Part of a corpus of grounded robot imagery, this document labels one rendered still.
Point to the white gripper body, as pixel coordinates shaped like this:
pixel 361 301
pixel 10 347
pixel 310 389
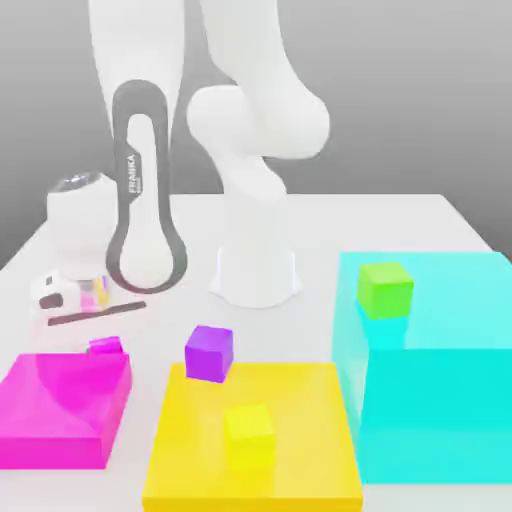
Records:
pixel 68 332

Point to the small magenta cube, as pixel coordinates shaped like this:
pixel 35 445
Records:
pixel 104 344

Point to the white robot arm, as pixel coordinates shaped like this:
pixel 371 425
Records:
pixel 256 120

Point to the small purple cube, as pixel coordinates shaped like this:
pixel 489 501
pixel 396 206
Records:
pixel 208 355

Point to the small yellow cube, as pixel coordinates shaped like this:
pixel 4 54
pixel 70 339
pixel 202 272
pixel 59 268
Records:
pixel 250 436

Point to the small green cube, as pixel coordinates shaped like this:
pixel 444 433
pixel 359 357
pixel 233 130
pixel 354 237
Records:
pixel 384 291

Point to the large magenta box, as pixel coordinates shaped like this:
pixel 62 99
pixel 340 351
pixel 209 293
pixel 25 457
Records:
pixel 56 412

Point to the large yellow box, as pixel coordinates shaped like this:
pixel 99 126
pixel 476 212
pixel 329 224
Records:
pixel 280 452

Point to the large cyan box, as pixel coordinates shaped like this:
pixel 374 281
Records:
pixel 436 392

